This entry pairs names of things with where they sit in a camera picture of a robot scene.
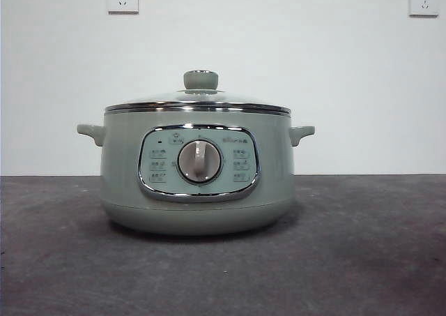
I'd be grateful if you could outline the glass lid with green knob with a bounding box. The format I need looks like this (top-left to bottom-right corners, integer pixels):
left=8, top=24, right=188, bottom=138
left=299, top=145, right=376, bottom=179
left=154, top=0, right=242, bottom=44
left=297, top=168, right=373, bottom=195
left=105, top=70, right=292, bottom=116

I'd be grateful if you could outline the pale green electric pot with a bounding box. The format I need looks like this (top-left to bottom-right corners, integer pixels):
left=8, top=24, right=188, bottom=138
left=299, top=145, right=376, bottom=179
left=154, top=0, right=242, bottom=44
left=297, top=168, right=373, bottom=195
left=76, top=107, right=316, bottom=236

